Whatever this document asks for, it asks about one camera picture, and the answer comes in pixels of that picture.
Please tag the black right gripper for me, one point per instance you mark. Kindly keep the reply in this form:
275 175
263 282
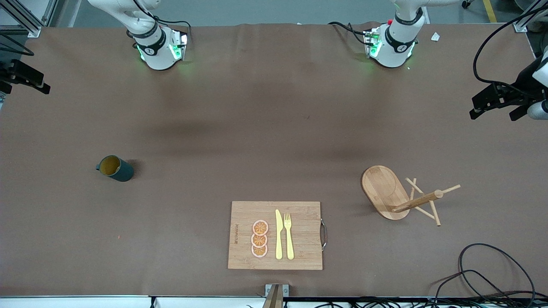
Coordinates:
13 71

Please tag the yellow plastic fork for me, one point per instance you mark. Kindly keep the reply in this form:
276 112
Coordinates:
290 244

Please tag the yellow plastic knife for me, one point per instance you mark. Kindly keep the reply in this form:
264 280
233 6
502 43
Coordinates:
279 239

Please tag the aluminium frame profile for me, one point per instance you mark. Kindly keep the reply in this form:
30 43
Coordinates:
521 26
32 29

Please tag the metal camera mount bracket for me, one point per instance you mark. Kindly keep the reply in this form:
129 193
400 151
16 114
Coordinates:
274 297

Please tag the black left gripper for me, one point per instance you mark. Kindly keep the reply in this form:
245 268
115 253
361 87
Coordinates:
523 81

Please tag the bamboo cutting board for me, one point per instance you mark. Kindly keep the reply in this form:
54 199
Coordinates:
299 239

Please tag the white paper scrap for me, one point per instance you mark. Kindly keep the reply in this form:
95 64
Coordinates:
435 37

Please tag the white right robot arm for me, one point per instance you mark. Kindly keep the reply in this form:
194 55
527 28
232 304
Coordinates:
156 55

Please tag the black chair caster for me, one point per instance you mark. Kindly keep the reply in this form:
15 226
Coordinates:
466 4

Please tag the dark teal cup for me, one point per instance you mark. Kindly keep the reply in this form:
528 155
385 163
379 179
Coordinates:
122 171

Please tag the orange slice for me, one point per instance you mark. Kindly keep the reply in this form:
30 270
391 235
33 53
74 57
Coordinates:
260 227

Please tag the wooden mug rack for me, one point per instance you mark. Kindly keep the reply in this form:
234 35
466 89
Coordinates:
383 188

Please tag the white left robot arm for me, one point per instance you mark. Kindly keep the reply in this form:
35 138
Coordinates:
396 51

